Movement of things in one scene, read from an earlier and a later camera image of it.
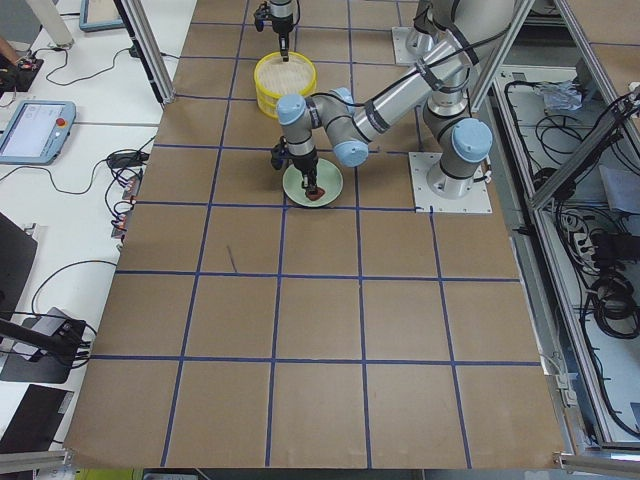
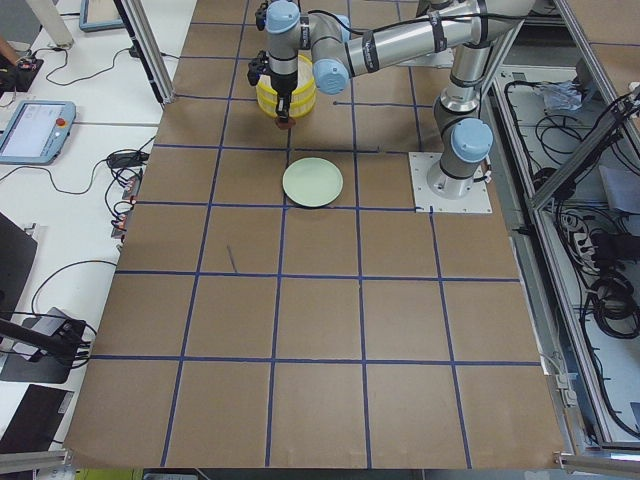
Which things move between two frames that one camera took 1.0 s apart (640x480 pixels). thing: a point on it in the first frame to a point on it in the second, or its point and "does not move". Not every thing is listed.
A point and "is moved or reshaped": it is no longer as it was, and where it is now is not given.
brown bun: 317,195 is moved or reshaped
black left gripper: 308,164 to 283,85
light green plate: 329,178 does not move
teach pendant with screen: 37,132 does not move
